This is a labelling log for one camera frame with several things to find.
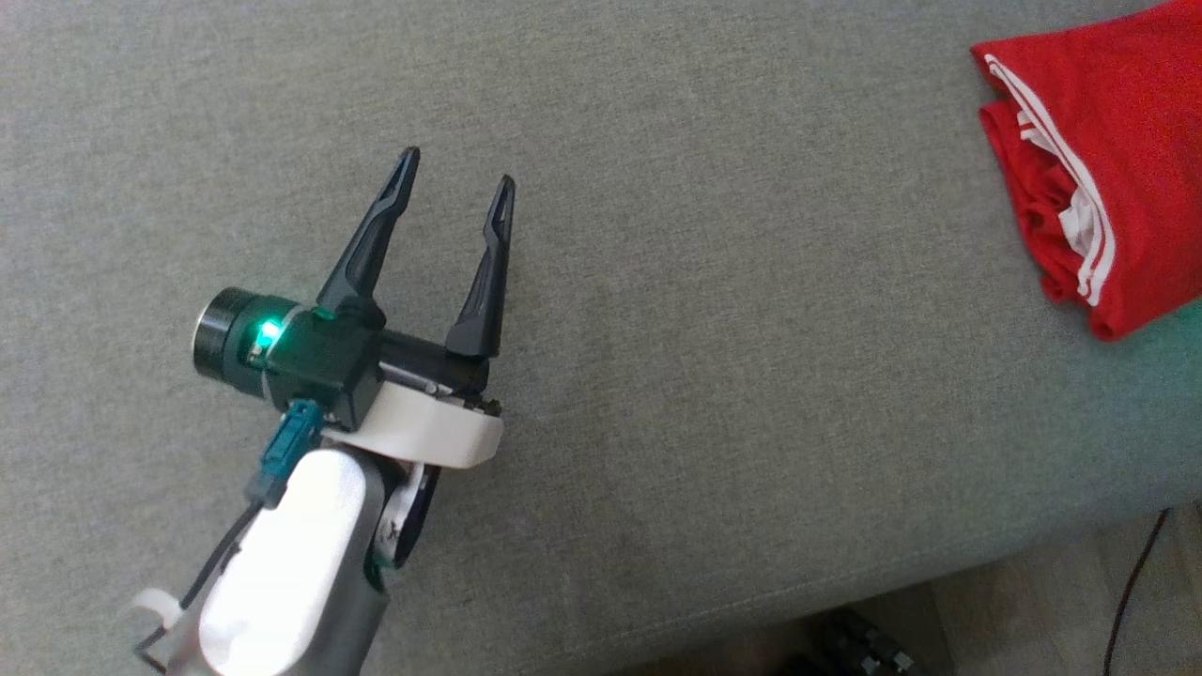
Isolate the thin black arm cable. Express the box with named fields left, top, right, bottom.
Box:
left=136, top=498, right=266, bottom=672

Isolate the teal camera cable connector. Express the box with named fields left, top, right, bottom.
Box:
left=246, top=399, right=322, bottom=511

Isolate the grey and yellow sofa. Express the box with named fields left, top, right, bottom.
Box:
left=0, top=0, right=1202, bottom=676

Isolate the red and white shirt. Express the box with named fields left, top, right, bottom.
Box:
left=970, top=0, right=1202, bottom=342

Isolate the thin black floor cable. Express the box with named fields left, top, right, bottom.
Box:
left=1103, top=507, right=1172, bottom=676

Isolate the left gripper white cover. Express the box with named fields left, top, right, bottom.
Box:
left=193, top=146, right=516, bottom=470

